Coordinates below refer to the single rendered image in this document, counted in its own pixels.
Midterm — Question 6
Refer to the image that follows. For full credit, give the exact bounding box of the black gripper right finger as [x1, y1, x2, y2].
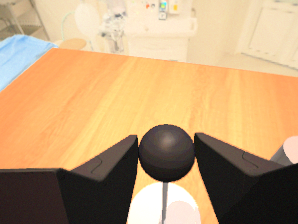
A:
[194, 132, 298, 224]

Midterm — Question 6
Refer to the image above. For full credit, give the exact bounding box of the grey cylinder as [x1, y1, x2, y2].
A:
[269, 135, 298, 166]

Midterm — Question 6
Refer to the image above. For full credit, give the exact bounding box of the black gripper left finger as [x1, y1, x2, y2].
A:
[0, 134, 138, 224]

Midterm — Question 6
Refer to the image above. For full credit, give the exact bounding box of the glass french press with black knob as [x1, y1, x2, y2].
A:
[127, 124, 201, 224]

